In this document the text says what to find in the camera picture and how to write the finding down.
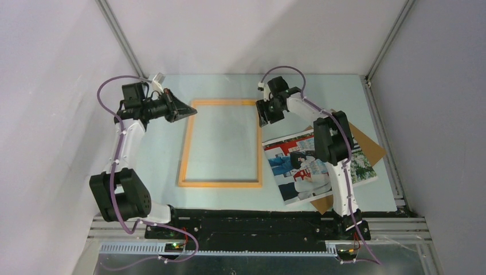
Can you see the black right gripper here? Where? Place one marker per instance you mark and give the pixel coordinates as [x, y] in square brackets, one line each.
[262, 106]

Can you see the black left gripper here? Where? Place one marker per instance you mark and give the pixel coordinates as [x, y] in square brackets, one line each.
[176, 108]

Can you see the colourful printed photo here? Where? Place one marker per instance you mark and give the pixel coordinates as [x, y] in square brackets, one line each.
[301, 177]

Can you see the orange wooden picture frame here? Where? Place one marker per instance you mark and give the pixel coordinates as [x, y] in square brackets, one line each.
[222, 145]

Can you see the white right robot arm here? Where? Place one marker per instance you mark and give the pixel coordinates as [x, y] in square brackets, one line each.
[332, 140]

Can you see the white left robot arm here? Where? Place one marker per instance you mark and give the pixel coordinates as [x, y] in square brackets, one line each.
[118, 191]

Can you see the brown cardboard backing board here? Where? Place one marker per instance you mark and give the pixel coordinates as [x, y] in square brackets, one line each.
[372, 151]

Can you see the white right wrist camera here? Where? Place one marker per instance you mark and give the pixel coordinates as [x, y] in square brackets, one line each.
[264, 89]

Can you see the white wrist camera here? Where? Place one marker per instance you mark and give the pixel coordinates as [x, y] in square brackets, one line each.
[157, 82]
[264, 89]

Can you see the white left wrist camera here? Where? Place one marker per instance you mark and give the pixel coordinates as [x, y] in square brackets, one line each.
[157, 82]

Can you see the grey slotted cable duct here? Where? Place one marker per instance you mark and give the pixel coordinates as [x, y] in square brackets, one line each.
[166, 249]

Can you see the aluminium front rail frame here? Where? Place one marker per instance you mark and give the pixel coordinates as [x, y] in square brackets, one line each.
[399, 244]

